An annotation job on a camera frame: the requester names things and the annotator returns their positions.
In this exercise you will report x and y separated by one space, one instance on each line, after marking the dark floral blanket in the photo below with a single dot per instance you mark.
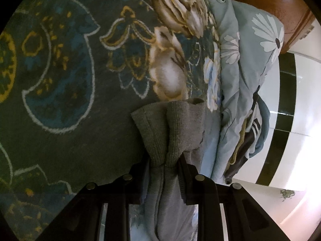
75 93

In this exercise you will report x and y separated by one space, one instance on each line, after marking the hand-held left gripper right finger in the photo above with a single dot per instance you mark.
186 188

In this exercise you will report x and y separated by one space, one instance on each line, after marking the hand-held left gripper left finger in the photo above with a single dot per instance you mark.
138 188

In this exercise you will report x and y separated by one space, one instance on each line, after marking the brown wooden headboard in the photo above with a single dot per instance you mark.
263 0

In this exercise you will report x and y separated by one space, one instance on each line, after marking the light blue floral quilt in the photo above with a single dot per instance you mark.
240 67

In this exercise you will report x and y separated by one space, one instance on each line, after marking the blue garment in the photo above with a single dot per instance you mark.
264 128

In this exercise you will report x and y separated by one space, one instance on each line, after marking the black white striped garment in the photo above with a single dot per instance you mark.
247 140

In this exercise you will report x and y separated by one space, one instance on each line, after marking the grey knit sweater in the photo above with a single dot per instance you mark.
175 130

